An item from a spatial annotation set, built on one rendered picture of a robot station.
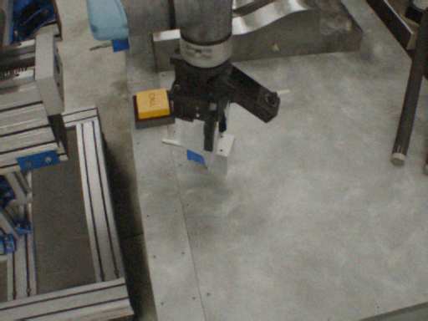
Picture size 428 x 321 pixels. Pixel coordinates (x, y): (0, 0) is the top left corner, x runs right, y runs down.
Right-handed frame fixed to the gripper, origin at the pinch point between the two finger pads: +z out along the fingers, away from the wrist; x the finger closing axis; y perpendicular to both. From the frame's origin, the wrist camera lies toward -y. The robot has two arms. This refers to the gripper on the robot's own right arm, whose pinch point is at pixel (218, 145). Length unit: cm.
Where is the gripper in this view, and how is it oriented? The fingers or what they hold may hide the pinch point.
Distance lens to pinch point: 80.6
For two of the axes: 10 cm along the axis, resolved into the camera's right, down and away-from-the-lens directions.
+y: -9.6, -2.3, 1.8
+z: 0.0, 6.3, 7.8
